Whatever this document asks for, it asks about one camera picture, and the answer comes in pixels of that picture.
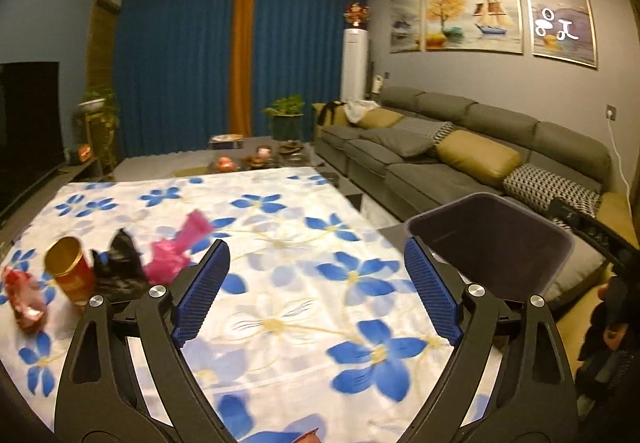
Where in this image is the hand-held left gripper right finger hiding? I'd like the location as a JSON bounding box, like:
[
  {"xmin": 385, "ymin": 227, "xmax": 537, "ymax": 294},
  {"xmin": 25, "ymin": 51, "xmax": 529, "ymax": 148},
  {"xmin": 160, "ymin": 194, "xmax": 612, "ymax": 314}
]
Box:
[{"xmin": 395, "ymin": 235, "xmax": 581, "ymax": 443}]

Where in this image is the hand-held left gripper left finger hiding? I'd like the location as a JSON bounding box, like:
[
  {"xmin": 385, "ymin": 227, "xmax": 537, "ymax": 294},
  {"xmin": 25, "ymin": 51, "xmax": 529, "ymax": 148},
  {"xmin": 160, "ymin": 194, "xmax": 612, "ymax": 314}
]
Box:
[{"xmin": 54, "ymin": 238, "xmax": 232, "ymax": 443}]

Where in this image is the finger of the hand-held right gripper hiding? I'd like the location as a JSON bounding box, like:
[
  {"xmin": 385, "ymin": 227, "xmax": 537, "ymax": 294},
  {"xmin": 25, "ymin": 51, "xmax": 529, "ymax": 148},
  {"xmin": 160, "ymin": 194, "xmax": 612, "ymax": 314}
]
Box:
[{"xmin": 550, "ymin": 199, "xmax": 640, "ymax": 274}]

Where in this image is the grey plastic bin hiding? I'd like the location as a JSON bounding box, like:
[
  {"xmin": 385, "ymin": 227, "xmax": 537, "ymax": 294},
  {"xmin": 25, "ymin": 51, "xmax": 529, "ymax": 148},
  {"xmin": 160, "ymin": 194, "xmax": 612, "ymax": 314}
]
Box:
[{"xmin": 404, "ymin": 193, "xmax": 576, "ymax": 296}]

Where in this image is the light grey cushion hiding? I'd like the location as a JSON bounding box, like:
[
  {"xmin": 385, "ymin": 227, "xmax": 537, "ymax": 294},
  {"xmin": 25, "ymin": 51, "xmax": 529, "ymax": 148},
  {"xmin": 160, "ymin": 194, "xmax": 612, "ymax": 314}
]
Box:
[{"xmin": 542, "ymin": 233, "xmax": 610, "ymax": 306}]

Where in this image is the pink plastic bag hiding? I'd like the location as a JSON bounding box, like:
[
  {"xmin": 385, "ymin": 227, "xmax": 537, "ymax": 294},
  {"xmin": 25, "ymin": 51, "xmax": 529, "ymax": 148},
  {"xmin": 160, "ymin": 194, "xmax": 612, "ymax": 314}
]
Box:
[{"xmin": 145, "ymin": 239, "xmax": 193, "ymax": 284}]

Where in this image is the large patterned cushion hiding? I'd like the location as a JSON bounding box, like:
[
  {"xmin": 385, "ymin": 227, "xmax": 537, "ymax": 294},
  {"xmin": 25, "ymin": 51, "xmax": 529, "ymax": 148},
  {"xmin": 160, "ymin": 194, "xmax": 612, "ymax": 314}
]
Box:
[{"xmin": 502, "ymin": 164, "xmax": 601, "ymax": 218}]

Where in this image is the black plastic bag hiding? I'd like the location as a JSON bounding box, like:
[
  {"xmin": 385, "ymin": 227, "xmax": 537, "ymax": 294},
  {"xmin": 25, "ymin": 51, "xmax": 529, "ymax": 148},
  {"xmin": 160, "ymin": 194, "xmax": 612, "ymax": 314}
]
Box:
[{"xmin": 90, "ymin": 228, "xmax": 151, "ymax": 296}]

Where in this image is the grey sofa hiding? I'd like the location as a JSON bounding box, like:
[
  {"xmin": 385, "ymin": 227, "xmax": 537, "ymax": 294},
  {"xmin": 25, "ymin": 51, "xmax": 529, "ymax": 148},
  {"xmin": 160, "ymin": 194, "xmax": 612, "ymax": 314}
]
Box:
[{"xmin": 312, "ymin": 85, "xmax": 640, "ymax": 319}]

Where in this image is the blue floral blanket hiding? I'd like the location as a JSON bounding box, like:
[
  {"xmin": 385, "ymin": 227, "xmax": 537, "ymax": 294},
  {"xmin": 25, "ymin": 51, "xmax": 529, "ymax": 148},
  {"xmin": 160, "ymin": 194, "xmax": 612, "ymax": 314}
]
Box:
[{"xmin": 0, "ymin": 165, "xmax": 506, "ymax": 443}]

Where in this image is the paper cup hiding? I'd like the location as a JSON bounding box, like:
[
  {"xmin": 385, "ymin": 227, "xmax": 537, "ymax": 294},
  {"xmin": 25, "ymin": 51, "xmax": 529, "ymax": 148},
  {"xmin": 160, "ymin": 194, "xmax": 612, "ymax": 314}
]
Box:
[{"xmin": 44, "ymin": 237, "xmax": 96, "ymax": 306}]

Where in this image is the large mustard cushion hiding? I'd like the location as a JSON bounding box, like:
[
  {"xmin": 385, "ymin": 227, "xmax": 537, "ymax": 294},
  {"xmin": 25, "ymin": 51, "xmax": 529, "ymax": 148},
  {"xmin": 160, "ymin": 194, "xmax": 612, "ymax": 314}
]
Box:
[{"xmin": 436, "ymin": 129, "xmax": 522, "ymax": 188}]

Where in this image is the dark grey cushion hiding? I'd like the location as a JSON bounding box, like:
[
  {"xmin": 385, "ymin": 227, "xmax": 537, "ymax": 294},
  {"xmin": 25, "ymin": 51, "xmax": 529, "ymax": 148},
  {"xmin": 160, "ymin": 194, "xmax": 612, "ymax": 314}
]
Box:
[{"xmin": 360, "ymin": 125, "xmax": 436, "ymax": 158}]

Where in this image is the flat box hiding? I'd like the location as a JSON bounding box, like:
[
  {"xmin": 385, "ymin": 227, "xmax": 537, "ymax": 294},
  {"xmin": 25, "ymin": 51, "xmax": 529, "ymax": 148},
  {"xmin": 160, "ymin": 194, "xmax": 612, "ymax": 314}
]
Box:
[{"xmin": 209, "ymin": 134, "xmax": 245, "ymax": 151}]

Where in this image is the small patterned cushion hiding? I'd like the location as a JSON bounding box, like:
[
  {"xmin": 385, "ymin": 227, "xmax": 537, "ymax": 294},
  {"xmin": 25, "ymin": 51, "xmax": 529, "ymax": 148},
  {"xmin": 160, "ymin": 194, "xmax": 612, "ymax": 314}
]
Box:
[{"xmin": 405, "ymin": 119, "xmax": 456, "ymax": 147}]

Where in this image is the brown bowl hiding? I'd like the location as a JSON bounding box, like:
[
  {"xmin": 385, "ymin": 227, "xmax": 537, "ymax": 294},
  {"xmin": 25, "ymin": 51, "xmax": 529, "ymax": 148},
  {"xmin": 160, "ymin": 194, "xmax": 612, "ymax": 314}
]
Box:
[{"xmin": 277, "ymin": 143, "xmax": 306, "ymax": 164}]

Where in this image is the dark coffee table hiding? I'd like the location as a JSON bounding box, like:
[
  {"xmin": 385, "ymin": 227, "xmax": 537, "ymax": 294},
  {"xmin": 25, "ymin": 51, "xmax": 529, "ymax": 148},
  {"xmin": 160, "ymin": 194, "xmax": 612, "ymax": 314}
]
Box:
[{"xmin": 200, "ymin": 135, "xmax": 381, "ymax": 216}]

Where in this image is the grey television cabinet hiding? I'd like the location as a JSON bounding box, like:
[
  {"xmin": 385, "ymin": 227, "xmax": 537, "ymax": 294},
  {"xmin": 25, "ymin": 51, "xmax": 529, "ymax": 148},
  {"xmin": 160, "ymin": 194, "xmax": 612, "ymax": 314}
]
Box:
[{"xmin": 0, "ymin": 155, "xmax": 103, "ymax": 249}]

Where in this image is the small mustard cushion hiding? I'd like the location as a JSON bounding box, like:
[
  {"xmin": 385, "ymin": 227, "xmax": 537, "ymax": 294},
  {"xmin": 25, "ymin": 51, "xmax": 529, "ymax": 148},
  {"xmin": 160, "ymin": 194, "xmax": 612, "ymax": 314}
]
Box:
[{"xmin": 357, "ymin": 109, "xmax": 406, "ymax": 130}]

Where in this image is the red and white plastic bag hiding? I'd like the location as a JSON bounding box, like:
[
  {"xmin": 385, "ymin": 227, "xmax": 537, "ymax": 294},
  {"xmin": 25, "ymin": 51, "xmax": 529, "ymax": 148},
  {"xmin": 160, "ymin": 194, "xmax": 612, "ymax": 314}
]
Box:
[{"xmin": 0, "ymin": 265, "xmax": 51, "ymax": 335}]

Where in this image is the plant stand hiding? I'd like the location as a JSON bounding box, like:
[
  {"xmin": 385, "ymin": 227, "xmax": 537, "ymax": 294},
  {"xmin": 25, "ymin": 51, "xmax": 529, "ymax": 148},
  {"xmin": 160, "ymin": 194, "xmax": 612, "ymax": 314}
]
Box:
[{"xmin": 87, "ymin": 113, "xmax": 114, "ymax": 174}]

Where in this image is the white cloth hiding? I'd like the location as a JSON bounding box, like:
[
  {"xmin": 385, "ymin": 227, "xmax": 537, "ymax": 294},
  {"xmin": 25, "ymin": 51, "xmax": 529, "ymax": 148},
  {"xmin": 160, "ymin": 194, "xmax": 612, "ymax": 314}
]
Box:
[{"xmin": 345, "ymin": 99, "xmax": 381, "ymax": 124}]

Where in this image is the leafy plant in green pot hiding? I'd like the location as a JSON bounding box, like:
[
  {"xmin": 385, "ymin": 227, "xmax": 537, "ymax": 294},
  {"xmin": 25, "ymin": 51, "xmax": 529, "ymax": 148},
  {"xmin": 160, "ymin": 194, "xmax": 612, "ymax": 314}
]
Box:
[{"xmin": 262, "ymin": 94, "xmax": 306, "ymax": 141}]

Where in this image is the trailing potted plant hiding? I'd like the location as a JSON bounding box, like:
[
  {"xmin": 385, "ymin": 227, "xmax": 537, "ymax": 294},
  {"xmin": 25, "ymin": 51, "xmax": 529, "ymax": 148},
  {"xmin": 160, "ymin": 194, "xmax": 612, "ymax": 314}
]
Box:
[{"xmin": 77, "ymin": 85, "xmax": 121, "ymax": 164}]

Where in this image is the purple framed painting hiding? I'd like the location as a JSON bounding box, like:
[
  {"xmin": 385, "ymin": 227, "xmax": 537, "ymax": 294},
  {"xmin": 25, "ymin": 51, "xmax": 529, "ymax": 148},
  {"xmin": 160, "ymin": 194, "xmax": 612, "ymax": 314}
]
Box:
[{"xmin": 522, "ymin": 0, "xmax": 600, "ymax": 70}]

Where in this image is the blue curtain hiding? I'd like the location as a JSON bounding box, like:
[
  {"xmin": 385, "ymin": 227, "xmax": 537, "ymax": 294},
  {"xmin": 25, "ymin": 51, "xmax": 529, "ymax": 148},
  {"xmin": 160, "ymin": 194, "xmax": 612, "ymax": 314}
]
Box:
[
  {"xmin": 114, "ymin": 0, "xmax": 236, "ymax": 158},
  {"xmin": 250, "ymin": 0, "xmax": 373, "ymax": 141}
]

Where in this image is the white standing air conditioner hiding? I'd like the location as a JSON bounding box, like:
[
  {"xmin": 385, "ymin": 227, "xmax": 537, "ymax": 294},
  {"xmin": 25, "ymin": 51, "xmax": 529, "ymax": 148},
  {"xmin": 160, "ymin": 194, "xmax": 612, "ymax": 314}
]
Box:
[{"xmin": 341, "ymin": 28, "xmax": 370, "ymax": 104}]

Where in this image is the black flat television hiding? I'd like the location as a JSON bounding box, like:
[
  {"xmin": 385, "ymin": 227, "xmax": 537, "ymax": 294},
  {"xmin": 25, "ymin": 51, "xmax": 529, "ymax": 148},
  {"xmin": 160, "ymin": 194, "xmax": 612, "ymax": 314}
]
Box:
[{"xmin": 0, "ymin": 61, "xmax": 66, "ymax": 229}]

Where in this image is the orange curtain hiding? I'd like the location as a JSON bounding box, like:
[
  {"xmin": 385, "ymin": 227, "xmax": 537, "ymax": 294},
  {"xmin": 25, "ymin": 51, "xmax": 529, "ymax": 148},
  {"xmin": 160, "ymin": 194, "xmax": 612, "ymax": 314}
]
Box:
[{"xmin": 229, "ymin": 0, "xmax": 257, "ymax": 138}]

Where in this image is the large sailboat painting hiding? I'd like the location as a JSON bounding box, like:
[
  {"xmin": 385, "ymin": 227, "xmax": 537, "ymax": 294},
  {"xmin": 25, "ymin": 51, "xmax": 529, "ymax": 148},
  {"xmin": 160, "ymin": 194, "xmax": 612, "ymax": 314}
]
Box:
[{"xmin": 424, "ymin": 0, "xmax": 525, "ymax": 56}]

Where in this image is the small landscape painting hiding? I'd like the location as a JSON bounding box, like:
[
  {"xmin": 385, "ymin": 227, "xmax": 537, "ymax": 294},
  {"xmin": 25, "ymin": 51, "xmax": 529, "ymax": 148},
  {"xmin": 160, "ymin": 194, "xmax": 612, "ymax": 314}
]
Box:
[{"xmin": 389, "ymin": 0, "xmax": 422, "ymax": 54}]

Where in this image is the orange flower arrangement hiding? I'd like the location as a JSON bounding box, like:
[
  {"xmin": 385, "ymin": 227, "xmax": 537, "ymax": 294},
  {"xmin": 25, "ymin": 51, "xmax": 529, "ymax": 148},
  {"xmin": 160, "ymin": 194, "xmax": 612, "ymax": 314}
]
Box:
[{"xmin": 342, "ymin": 0, "xmax": 371, "ymax": 30}]

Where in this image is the white cable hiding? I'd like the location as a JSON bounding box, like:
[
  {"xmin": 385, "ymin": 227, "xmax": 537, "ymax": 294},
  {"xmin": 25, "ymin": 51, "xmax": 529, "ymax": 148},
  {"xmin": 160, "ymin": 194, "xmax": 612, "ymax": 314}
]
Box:
[{"xmin": 607, "ymin": 115, "xmax": 632, "ymax": 196}]

